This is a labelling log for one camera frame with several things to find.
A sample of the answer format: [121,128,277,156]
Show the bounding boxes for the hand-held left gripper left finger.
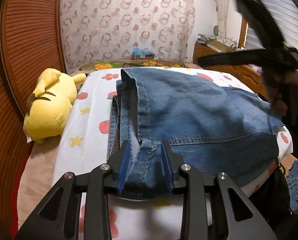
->
[15,140,132,240]

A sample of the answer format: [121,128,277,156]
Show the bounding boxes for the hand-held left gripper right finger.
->
[161,139,277,240]

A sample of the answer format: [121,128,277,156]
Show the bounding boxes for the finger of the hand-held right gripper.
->
[198,48,292,68]
[235,0,286,49]

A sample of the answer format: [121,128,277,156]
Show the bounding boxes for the blue denim pants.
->
[106,67,285,200]

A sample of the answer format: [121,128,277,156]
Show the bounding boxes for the wooden sideboard cabinet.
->
[193,42,267,98]

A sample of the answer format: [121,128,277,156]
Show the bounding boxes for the open cardboard box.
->
[206,39,236,52]

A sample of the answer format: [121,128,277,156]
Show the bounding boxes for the cream tied curtain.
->
[215,0,231,40]

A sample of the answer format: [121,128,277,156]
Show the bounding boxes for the stack of folded cloths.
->
[196,34,214,44]

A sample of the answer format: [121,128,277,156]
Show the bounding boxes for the strawberry print white blanket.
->
[52,67,293,240]

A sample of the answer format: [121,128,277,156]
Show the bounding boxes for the yellow plush toy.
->
[23,67,87,144]

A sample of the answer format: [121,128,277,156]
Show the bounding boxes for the cardboard box with blue cloth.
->
[132,47,155,60]

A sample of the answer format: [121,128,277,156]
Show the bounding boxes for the floral beige blanket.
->
[77,60,197,72]

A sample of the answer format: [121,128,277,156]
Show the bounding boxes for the circle pattern sheer curtain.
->
[60,0,197,67]

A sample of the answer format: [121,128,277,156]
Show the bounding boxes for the wooden louvered wardrobe door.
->
[0,0,67,120]
[0,12,26,205]

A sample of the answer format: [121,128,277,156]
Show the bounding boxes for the wooden window frame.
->
[240,0,250,51]

